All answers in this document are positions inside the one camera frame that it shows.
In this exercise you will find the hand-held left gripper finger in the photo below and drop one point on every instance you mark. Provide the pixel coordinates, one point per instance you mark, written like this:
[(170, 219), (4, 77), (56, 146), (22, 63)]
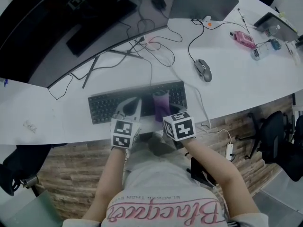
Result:
[(120, 109), (138, 112)]

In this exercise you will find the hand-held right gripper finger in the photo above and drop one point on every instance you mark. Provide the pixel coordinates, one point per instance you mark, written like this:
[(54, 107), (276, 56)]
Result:
[(181, 107)]

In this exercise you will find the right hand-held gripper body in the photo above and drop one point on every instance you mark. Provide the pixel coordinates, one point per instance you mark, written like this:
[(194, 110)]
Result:
[(182, 128)]

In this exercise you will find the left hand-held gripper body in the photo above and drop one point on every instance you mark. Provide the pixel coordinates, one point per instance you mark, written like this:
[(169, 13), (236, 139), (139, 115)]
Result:
[(123, 133)]

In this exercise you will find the black keyboard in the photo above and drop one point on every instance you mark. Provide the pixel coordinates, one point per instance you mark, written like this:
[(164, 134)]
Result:
[(106, 105)]

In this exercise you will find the purple cloth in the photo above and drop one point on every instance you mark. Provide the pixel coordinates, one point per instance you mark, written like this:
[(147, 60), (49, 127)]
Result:
[(161, 105)]

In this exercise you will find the person's left forearm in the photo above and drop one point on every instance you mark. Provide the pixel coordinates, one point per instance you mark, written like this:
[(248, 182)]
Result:
[(112, 171)]

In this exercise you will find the person's right forearm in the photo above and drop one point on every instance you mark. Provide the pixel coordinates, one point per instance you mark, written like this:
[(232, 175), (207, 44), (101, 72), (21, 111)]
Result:
[(208, 162)]

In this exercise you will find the dark grey trousers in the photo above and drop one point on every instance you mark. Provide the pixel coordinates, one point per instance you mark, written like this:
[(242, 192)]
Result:
[(158, 145)]

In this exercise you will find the grey computer mouse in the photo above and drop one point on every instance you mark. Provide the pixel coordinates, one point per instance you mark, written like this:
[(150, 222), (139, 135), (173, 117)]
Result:
[(203, 70)]

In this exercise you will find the black monitor stand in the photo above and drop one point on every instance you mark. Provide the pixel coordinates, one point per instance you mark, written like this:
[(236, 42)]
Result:
[(91, 67)]

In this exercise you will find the white power strip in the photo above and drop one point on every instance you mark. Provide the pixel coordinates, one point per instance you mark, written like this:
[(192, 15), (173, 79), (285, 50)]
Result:
[(230, 151)]

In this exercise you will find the grey shirt with pink print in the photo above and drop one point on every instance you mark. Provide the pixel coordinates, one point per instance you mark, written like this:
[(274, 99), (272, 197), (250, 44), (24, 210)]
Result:
[(163, 197)]

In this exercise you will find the black mesh office chair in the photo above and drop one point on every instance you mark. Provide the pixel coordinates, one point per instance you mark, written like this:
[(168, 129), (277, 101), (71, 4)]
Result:
[(272, 131), (296, 150), (21, 164)]

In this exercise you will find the white adapter with orange mark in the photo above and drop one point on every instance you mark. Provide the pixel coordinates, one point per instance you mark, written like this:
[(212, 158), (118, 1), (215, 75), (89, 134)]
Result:
[(207, 21)]

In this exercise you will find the clear eyeglasses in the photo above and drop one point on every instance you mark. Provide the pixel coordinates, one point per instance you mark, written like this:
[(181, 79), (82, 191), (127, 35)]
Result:
[(30, 126)]

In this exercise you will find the pink small device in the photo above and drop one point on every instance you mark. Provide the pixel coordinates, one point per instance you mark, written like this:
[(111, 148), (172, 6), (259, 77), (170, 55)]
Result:
[(243, 39)]

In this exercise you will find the clear plastic container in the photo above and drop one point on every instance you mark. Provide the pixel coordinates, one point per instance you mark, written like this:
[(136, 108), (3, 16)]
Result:
[(260, 53)]

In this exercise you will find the curved black monitor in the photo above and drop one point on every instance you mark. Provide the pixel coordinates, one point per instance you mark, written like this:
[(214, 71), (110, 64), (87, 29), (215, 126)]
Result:
[(59, 27)]

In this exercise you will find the metal cylinder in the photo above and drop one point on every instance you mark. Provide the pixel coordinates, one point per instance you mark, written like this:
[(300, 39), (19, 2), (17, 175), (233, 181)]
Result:
[(29, 181)]

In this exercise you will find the grey laptop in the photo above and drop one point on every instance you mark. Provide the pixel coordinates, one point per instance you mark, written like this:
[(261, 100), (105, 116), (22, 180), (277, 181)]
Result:
[(201, 3)]

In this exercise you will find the small blue object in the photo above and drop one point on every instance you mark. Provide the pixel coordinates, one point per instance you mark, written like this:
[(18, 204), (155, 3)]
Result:
[(275, 44)]

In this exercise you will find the small blue scrap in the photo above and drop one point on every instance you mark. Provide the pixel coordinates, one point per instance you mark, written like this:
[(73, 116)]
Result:
[(5, 82)]

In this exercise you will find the clear water bottle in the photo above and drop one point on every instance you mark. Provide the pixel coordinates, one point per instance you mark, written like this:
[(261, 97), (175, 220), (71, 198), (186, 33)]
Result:
[(272, 31)]

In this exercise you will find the frosted glass door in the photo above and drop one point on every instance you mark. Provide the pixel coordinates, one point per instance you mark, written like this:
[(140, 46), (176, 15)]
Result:
[(30, 212)]

